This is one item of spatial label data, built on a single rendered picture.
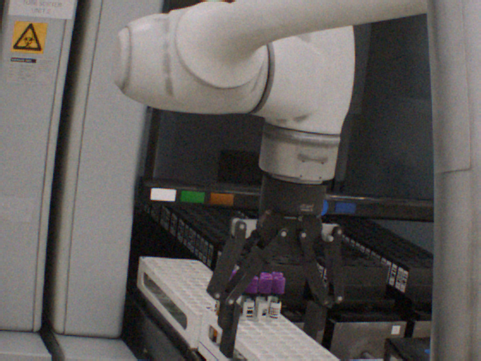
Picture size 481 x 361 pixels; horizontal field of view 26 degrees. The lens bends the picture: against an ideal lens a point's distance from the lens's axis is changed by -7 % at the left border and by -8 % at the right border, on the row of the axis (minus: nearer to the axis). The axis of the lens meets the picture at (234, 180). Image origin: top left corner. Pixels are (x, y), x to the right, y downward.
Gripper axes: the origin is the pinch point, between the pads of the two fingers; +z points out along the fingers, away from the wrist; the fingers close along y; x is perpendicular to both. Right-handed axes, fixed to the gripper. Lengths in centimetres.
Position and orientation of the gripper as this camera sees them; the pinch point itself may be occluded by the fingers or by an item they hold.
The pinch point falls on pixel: (269, 339)
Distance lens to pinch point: 135.7
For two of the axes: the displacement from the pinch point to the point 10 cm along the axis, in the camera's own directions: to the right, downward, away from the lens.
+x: -3.3, -2.0, 9.2
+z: -1.4, 9.8, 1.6
